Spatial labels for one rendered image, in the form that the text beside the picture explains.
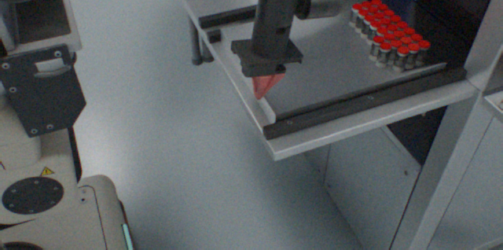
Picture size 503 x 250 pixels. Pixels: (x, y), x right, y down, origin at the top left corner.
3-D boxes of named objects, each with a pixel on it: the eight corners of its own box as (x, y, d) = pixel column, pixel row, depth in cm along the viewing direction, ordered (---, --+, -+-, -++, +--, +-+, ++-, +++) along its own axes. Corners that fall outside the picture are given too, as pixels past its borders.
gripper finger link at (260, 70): (277, 108, 80) (289, 62, 74) (239, 114, 77) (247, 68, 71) (262, 83, 84) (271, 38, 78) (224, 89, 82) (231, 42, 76)
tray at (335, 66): (365, 7, 106) (367, -7, 103) (441, 78, 89) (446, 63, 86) (221, 43, 96) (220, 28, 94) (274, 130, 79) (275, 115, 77)
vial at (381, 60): (382, 60, 92) (387, 41, 89) (389, 67, 91) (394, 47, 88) (372, 63, 92) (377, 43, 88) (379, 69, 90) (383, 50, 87)
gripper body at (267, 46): (302, 67, 76) (313, 27, 71) (244, 74, 72) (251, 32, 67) (284, 44, 80) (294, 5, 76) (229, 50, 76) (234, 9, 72)
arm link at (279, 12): (255, -27, 68) (273, -8, 65) (296, -29, 71) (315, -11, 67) (247, 16, 73) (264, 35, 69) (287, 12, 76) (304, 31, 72)
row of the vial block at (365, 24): (355, 20, 102) (359, 2, 99) (406, 71, 90) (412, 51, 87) (346, 23, 101) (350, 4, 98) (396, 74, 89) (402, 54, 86)
